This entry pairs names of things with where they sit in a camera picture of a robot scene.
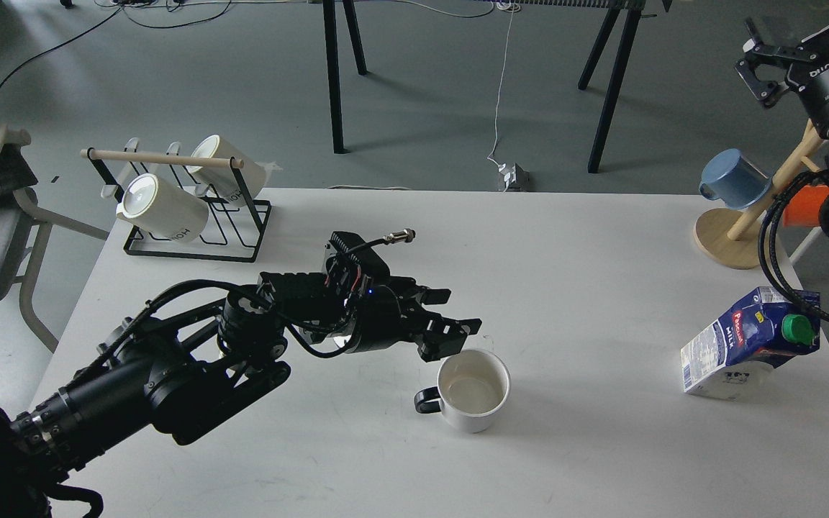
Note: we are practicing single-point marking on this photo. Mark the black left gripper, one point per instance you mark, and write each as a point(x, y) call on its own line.
point(378, 304)

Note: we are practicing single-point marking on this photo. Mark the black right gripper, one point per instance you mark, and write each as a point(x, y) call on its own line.
point(809, 80)

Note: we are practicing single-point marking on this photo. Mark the white mug black handle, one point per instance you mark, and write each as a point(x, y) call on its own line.
point(472, 387)

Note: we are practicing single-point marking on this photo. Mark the blue milk carton green cap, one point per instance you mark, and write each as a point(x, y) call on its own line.
point(733, 356)

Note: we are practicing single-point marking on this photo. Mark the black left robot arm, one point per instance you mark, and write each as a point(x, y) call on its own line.
point(204, 350)

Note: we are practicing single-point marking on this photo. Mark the blue mug on tree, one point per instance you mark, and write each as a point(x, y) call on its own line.
point(731, 177)

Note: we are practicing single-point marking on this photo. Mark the black table legs right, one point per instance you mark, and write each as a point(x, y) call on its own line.
point(625, 45)

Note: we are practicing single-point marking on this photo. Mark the black table legs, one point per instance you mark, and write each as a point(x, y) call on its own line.
point(333, 67)
point(625, 45)

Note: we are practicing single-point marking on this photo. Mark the white power adapter on floor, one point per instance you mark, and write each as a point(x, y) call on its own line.
point(511, 177)

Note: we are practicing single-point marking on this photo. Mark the orange mug on tree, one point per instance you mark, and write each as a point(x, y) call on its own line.
point(804, 208)

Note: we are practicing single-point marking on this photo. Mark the wooden mug tree stand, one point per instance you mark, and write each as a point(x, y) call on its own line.
point(730, 236)

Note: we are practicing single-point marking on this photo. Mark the white mug rear on rack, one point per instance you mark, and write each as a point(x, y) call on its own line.
point(222, 178)

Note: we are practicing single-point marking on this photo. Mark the white mug on rack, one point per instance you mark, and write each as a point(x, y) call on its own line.
point(222, 178)
point(159, 207)

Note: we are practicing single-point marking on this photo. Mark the white mug front on rack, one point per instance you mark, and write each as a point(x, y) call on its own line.
point(159, 207)

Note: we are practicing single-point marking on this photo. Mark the black table legs left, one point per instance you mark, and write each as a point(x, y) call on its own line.
point(333, 67)

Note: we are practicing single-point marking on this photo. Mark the black wire mug rack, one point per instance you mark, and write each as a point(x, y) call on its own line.
point(232, 234)

